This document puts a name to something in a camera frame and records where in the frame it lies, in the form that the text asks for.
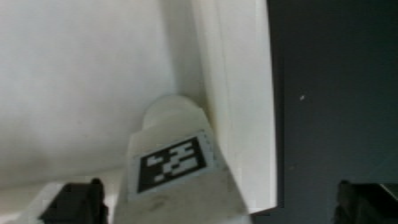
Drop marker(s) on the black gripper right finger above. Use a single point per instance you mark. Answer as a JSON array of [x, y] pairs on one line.
[[366, 203]]

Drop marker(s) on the white table leg with tag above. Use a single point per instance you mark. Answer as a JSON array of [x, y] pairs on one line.
[[177, 187]]

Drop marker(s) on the white square tabletop part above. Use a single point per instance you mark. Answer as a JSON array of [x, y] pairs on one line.
[[97, 55]]

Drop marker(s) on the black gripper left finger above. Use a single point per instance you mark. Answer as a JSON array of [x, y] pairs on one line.
[[76, 207]]

